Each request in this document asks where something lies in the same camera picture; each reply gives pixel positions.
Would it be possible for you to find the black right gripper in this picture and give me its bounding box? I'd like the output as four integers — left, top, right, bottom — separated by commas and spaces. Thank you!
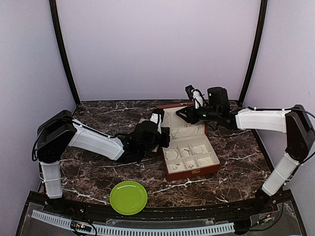
176, 103, 220, 124

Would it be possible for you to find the brown jewelry box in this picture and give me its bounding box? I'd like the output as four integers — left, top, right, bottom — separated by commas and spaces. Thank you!
157, 103, 221, 181

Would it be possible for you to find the jewelry tray brown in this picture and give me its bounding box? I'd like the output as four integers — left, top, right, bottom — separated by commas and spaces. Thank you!
138, 118, 154, 127

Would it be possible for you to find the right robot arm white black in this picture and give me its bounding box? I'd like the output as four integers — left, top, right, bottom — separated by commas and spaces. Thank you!
176, 86, 315, 213

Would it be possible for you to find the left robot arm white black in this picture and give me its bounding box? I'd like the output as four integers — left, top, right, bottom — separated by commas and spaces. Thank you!
31, 109, 170, 214

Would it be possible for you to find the green plate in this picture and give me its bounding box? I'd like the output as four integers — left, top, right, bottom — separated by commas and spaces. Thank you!
109, 181, 148, 215

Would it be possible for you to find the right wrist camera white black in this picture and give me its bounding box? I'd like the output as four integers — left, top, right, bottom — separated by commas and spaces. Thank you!
185, 85, 205, 109

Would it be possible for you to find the right black frame post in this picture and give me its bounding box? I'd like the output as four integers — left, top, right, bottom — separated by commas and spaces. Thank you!
238, 0, 268, 106

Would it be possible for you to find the black frame post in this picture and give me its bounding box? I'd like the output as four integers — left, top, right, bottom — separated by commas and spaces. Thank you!
238, 0, 268, 106
49, 0, 81, 106

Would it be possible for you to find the white slotted cable duct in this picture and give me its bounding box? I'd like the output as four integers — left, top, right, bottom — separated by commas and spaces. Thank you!
31, 210, 235, 236

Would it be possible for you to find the left black frame post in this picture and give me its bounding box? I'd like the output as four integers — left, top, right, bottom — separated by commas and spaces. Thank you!
49, 0, 81, 106

